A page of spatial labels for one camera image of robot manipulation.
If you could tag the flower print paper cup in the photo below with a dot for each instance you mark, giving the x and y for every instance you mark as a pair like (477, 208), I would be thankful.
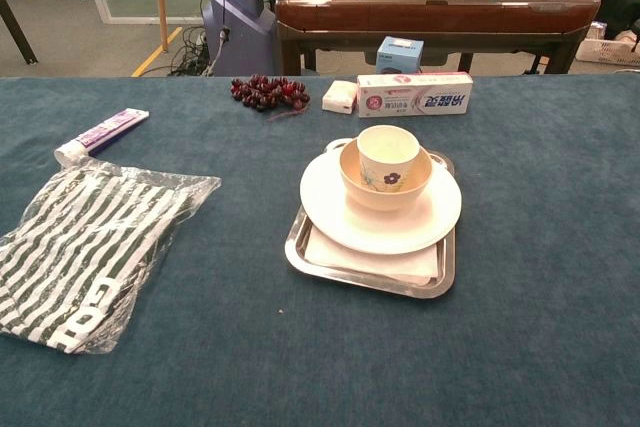
(387, 152)

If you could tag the beige bowl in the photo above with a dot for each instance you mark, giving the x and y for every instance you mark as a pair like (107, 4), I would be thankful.
(375, 200)

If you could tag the white paper napkin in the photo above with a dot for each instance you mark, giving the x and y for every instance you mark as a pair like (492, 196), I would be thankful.
(350, 259)

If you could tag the white round plate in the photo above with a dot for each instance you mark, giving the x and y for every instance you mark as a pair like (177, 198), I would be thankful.
(400, 233)

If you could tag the small white soap box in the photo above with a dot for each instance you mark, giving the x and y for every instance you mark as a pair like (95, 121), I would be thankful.
(339, 96)

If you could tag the red grape bunch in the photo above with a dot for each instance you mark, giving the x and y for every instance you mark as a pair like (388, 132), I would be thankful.
(265, 89)

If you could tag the white pink toothpaste box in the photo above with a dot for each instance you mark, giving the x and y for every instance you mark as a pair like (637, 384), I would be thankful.
(415, 97)

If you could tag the shiny metal tray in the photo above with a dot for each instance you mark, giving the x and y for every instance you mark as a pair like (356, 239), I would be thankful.
(425, 292)

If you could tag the light blue carton box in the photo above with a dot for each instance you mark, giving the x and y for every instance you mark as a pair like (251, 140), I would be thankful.
(397, 57)

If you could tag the blue grey machine base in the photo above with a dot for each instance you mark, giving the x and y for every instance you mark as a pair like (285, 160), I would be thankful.
(240, 22)

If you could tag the brown mahjong table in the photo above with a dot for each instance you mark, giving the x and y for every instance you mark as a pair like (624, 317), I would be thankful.
(425, 12)

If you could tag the blue table cloth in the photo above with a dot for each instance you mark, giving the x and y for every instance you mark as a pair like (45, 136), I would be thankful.
(525, 247)

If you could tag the purple white toothpaste tube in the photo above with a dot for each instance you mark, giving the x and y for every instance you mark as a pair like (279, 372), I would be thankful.
(105, 134)

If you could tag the striped cloth in plastic bag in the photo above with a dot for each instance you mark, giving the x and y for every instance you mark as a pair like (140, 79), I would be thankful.
(85, 237)

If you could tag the white plastic basket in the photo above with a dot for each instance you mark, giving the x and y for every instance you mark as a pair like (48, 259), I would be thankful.
(607, 49)

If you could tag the black table leg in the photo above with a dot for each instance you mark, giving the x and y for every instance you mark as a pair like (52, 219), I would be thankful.
(17, 29)

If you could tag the black bag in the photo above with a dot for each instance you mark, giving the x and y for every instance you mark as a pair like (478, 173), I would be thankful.
(617, 12)

